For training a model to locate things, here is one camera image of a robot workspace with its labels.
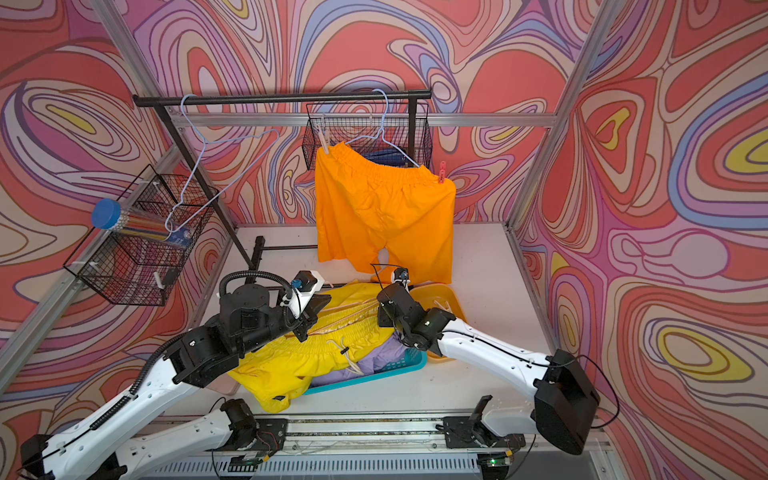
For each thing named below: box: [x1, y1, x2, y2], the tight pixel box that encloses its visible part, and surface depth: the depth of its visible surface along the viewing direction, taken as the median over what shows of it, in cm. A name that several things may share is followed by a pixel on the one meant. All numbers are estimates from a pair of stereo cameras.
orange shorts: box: [315, 142, 456, 285], surface depth 78 cm
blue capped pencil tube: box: [91, 198, 192, 248], surface depth 65 cm
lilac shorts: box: [312, 332, 408, 385], surface depth 80 cm
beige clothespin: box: [315, 124, 330, 155], surface depth 77 cm
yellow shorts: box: [228, 282, 394, 414], surface depth 70 cm
